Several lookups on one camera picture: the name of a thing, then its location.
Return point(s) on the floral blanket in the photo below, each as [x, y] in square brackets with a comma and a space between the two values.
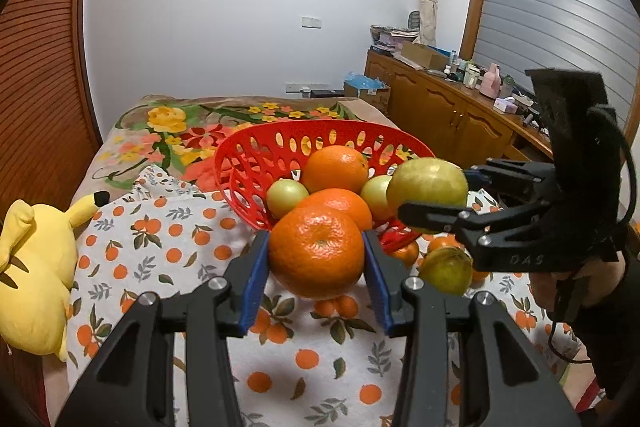
[165, 132]

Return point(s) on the white wall socket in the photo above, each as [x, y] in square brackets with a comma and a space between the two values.
[311, 22]

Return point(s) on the stack of papers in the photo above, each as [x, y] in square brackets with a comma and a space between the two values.
[387, 38]

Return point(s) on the small grey fan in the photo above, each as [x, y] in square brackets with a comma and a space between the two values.
[413, 19]

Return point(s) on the box with blue bag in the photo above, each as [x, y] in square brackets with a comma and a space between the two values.
[367, 89]

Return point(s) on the group of small bottles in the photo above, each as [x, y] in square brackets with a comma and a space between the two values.
[467, 72]

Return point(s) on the person's right hand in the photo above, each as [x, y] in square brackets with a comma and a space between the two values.
[597, 282]

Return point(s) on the small tangerine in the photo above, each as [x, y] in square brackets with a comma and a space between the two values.
[442, 243]
[406, 253]

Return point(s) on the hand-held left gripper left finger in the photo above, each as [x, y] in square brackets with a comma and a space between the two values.
[252, 277]

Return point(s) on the yellow plush toy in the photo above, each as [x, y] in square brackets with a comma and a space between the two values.
[35, 277]

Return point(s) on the yellow-green citrus fruit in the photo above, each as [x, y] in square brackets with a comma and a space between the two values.
[375, 199]

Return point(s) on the pink bottle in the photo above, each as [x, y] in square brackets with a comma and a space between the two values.
[491, 82]

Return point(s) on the large oval orange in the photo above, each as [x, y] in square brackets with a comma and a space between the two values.
[345, 204]

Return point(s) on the small green citrus fruit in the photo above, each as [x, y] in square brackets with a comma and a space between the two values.
[286, 199]

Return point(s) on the cardboard box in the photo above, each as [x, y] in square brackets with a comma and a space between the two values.
[422, 54]

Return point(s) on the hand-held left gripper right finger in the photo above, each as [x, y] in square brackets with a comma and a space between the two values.
[377, 279]

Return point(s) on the wooden sideboard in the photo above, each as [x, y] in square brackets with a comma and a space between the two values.
[440, 112]

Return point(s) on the wooden louvered wardrobe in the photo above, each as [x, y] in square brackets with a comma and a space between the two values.
[45, 57]

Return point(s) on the orange print tablecloth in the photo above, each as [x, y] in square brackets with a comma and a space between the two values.
[310, 357]

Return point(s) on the grey window blind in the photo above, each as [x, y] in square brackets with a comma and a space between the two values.
[540, 7]

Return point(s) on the large round orange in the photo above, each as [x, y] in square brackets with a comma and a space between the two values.
[335, 169]

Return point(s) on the person's right forearm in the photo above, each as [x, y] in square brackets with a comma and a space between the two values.
[610, 347]

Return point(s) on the pink tissue box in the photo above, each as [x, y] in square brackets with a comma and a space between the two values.
[505, 105]

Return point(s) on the large green citrus fruit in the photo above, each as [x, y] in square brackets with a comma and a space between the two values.
[427, 184]

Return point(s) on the large dimpled mandarin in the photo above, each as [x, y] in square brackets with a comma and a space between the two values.
[316, 252]

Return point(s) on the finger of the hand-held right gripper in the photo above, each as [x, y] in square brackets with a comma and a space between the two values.
[510, 179]
[435, 218]

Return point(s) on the red perforated plastic basket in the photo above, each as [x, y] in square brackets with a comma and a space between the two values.
[250, 167]

